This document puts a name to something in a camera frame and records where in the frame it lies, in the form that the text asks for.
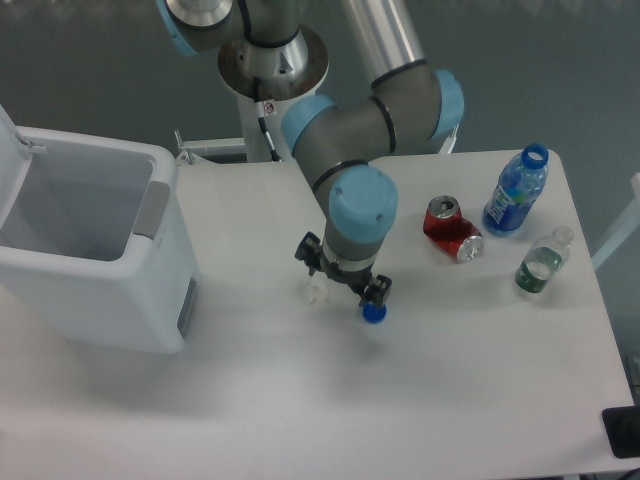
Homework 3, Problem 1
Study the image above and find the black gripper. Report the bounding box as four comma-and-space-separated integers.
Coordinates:
294, 232, 392, 307

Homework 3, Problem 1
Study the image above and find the white paper ball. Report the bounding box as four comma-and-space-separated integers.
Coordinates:
305, 277, 329, 306

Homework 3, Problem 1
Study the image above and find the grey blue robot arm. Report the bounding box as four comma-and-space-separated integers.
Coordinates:
157, 1, 464, 307

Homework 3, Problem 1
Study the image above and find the blue bottle cap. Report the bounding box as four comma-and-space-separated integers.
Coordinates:
362, 303, 387, 324

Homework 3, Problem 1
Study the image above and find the crushed red soda can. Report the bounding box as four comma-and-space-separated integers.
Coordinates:
423, 195, 484, 263

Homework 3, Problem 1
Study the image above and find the blue plastic drink bottle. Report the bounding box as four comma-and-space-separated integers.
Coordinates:
482, 143, 549, 237

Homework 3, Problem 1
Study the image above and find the clear green-label bottle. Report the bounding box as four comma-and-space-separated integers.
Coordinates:
514, 226, 574, 294

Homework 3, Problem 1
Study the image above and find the white open trash bin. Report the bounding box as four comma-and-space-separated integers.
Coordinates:
1, 115, 200, 354

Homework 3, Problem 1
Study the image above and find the black device at corner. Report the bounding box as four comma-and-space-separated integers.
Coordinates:
601, 406, 639, 459

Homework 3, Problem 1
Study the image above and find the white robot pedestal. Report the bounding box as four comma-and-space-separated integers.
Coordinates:
173, 24, 460, 165

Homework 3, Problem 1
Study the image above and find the black cable on pedestal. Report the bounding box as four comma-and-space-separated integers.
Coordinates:
252, 74, 284, 164

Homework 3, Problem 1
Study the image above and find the white frame at right edge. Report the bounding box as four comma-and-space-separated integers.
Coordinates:
591, 173, 639, 271

